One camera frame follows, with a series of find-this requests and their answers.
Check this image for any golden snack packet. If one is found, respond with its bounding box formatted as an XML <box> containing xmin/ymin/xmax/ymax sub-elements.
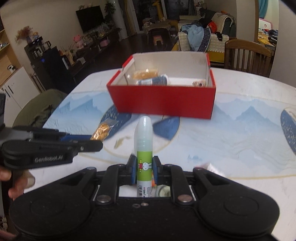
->
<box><xmin>90</xmin><ymin>118</ymin><xmax>118</xmax><ymax>142</ymax></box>

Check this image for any green white glue stick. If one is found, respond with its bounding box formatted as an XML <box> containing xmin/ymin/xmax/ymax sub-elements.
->
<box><xmin>134</xmin><ymin>116</ymin><xmax>153</xmax><ymax>198</ymax></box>

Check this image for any yellow hotdog squeeze toy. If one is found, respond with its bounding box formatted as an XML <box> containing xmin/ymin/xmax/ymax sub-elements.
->
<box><xmin>132</xmin><ymin>69</ymin><xmax>159</xmax><ymax>80</ymax></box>

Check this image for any white blue tissue pack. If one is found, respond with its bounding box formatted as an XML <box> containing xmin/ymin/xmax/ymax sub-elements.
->
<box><xmin>135</xmin><ymin>75</ymin><xmax>170</xmax><ymax>86</ymax></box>

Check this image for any left human hand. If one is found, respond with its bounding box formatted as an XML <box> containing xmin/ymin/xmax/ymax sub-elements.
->
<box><xmin>1</xmin><ymin>166</ymin><xmax>36</xmax><ymax>200</ymax></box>

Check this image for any dark wooden tv cabinet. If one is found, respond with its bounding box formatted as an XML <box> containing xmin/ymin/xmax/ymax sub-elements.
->
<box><xmin>24</xmin><ymin>28</ymin><xmax>119</xmax><ymax>93</ymax></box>

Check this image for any red cardboard shoe box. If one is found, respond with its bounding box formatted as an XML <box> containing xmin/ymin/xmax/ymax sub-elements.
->
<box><xmin>106</xmin><ymin>51</ymin><xmax>216</xmax><ymax>119</ymax></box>

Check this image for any pink stuffed toy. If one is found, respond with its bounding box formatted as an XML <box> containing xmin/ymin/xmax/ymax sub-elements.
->
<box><xmin>73</xmin><ymin>35</ymin><xmax>84</xmax><ymax>49</ymax></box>

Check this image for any small doll figure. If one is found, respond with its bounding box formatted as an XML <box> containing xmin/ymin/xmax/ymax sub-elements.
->
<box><xmin>192</xmin><ymin>80</ymin><xmax>207</xmax><ymax>87</ymax></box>

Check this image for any black flat television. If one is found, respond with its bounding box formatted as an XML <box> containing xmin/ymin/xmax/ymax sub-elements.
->
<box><xmin>76</xmin><ymin>6</ymin><xmax>104</xmax><ymax>33</ymax></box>

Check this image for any small pink stool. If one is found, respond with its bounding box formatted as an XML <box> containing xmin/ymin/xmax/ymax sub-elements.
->
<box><xmin>152</xmin><ymin>35</ymin><xmax>164</xmax><ymax>46</ymax></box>

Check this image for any wooden dining chair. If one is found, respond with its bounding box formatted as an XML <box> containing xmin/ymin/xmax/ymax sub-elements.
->
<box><xmin>224</xmin><ymin>39</ymin><xmax>273</xmax><ymax>77</ymax></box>

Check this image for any sofa with clothes pile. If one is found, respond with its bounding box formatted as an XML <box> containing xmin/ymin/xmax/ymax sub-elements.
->
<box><xmin>178</xmin><ymin>8</ymin><xmax>236</xmax><ymax>64</ymax></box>

